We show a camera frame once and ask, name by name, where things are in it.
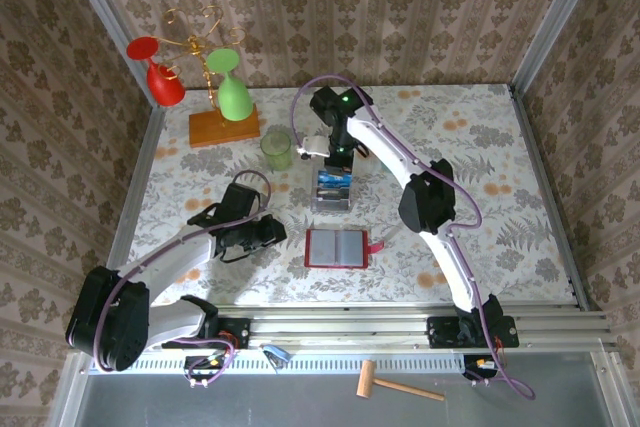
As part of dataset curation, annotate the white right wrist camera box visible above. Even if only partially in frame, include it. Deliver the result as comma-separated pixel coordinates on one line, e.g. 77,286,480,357
296,133,332,159

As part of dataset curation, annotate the red leather card holder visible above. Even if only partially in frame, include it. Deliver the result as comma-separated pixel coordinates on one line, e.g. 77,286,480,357
303,228,386,270

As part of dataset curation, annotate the red wine glass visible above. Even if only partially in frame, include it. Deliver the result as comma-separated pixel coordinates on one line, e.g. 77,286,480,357
125,35,187,108

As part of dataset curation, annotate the grey metal shelf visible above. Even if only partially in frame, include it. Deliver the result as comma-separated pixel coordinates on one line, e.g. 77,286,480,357
47,339,640,427

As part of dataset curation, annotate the wooden mallet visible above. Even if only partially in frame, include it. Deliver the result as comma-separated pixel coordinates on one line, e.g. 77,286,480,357
355,359,446,403

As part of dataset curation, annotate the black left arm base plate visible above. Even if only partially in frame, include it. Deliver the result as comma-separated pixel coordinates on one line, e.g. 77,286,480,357
161,317,252,351

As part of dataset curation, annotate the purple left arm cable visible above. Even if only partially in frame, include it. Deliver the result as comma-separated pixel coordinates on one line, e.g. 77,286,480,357
94,170,273,389

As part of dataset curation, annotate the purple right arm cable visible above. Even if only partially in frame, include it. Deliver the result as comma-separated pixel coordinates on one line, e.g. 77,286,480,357
290,74,537,401

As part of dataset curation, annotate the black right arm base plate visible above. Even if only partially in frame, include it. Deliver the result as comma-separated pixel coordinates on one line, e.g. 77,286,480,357
426,315,521,350

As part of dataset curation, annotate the green wine glass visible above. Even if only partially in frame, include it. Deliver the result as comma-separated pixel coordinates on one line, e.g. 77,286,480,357
205,47,254,123

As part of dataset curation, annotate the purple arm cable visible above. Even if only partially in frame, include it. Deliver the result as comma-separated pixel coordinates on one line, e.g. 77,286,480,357
94,170,273,389
290,74,537,401

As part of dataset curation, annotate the aluminium table side rail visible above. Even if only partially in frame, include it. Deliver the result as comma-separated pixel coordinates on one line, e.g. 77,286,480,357
92,104,169,313
507,84,604,312

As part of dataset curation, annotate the aluminium frame post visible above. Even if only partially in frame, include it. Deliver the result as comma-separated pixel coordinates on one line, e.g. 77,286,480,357
508,0,610,94
55,0,156,109

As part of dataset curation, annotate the green plastic cup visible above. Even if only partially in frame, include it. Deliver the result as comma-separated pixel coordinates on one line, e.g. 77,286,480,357
258,130,294,172

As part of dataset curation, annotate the blue handled tool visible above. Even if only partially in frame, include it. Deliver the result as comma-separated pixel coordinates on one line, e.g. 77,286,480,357
258,342,293,367

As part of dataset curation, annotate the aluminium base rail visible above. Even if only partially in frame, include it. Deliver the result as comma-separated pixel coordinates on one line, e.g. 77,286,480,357
69,302,620,354

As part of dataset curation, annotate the white slotted cable duct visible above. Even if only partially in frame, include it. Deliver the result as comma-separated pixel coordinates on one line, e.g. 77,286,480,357
87,351,471,377

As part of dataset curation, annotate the gold wire glass rack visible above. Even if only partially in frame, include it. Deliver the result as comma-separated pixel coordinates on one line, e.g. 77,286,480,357
162,5,263,150

